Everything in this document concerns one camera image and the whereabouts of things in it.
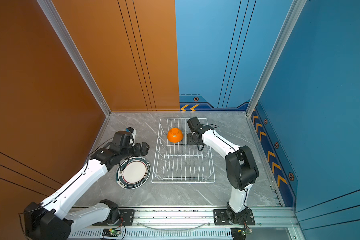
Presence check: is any white wire dish rack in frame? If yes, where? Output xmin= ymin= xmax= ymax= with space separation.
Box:
xmin=152 ymin=118 xmax=216 ymax=184

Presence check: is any right small circuit board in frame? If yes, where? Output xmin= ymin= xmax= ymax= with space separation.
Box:
xmin=231 ymin=228 xmax=253 ymax=240

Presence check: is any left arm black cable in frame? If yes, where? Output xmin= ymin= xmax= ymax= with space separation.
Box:
xmin=17 ymin=137 xmax=133 ymax=235

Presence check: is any green circuit board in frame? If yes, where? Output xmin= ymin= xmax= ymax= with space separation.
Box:
xmin=102 ymin=229 xmax=122 ymax=238

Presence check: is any green red rimmed plate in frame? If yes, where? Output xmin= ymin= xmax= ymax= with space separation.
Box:
xmin=116 ymin=157 xmax=151 ymax=190

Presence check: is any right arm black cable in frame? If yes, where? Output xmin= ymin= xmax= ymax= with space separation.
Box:
xmin=196 ymin=123 xmax=250 ymax=208

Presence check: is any aluminium front rail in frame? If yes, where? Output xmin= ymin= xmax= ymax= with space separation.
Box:
xmin=68 ymin=207 xmax=305 ymax=240

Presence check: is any orange bowl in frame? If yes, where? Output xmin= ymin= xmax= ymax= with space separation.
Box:
xmin=167 ymin=128 xmax=184 ymax=143

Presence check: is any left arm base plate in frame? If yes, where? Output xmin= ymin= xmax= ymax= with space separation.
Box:
xmin=93 ymin=209 xmax=135 ymax=227

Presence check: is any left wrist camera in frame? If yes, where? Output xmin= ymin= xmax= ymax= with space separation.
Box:
xmin=126 ymin=127 xmax=137 ymax=146

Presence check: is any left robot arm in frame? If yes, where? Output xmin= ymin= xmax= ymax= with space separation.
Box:
xmin=19 ymin=128 xmax=150 ymax=240

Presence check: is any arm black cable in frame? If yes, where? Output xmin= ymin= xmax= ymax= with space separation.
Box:
xmin=196 ymin=123 xmax=250 ymax=208
xmin=17 ymin=137 xmax=133 ymax=235

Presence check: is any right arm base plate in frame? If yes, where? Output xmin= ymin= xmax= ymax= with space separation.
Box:
xmin=213 ymin=208 xmax=256 ymax=226

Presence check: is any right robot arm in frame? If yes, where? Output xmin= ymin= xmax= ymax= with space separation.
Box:
xmin=187 ymin=117 xmax=260 ymax=226

